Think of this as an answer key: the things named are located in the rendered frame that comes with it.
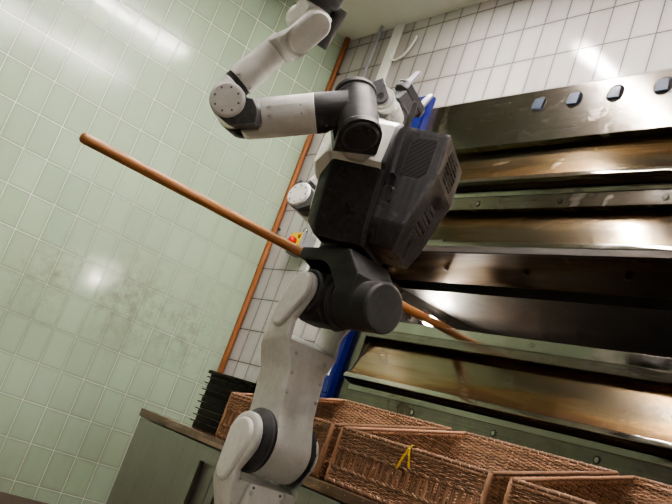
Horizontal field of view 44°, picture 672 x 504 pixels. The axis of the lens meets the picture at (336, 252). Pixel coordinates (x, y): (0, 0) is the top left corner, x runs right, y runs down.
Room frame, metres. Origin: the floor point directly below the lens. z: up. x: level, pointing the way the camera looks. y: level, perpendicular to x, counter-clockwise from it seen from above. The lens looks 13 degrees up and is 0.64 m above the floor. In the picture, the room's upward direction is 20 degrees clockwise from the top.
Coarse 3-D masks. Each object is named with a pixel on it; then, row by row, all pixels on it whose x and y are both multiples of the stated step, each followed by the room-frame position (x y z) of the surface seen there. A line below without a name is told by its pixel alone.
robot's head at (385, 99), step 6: (378, 84) 1.86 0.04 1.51; (384, 84) 1.86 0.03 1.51; (378, 90) 1.86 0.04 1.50; (384, 90) 1.85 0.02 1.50; (390, 90) 1.86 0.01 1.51; (378, 96) 1.87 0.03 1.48; (384, 96) 1.85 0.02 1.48; (390, 96) 1.86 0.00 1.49; (378, 102) 1.86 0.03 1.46; (384, 102) 1.86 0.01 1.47; (390, 102) 1.86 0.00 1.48; (378, 108) 1.87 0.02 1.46; (384, 108) 1.86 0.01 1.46
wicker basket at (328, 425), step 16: (240, 400) 2.73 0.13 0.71; (320, 400) 2.99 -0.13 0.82; (336, 400) 3.03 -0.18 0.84; (224, 416) 2.78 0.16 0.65; (320, 416) 3.01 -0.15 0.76; (336, 416) 3.03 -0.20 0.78; (352, 416) 2.97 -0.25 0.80; (368, 416) 2.92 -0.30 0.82; (384, 416) 2.86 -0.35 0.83; (400, 416) 2.80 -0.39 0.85; (224, 432) 2.75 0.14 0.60; (320, 432) 2.38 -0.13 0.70; (336, 432) 2.36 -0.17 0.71; (320, 448) 2.36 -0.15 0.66; (320, 464) 2.35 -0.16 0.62
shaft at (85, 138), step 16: (96, 144) 2.07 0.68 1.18; (128, 160) 2.12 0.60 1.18; (160, 176) 2.18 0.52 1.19; (176, 192) 2.23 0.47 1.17; (192, 192) 2.24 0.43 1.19; (208, 208) 2.29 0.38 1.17; (224, 208) 2.30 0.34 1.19; (240, 224) 2.35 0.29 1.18; (256, 224) 2.37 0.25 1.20; (272, 240) 2.42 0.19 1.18; (288, 240) 2.45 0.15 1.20; (432, 320) 2.82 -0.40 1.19
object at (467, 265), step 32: (448, 256) 2.69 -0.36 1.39; (480, 256) 2.57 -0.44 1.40; (512, 256) 2.45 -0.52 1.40; (544, 256) 2.34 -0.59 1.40; (576, 256) 2.25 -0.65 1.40; (608, 256) 2.16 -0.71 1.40; (640, 256) 2.08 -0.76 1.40; (544, 288) 2.54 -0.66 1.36; (576, 288) 2.43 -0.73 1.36; (608, 288) 2.32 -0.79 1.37; (640, 288) 2.23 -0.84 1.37
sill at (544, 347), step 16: (432, 336) 2.83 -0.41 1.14; (448, 336) 2.77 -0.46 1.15; (464, 336) 2.71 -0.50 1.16; (480, 336) 2.65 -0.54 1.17; (496, 336) 2.60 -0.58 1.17; (544, 352) 2.44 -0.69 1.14; (560, 352) 2.39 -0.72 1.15; (576, 352) 2.35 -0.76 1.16; (592, 352) 2.30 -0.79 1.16; (608, 352) 2.26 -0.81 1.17; (624, 352) 2.22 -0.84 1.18; (656, 368) 2.14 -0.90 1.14
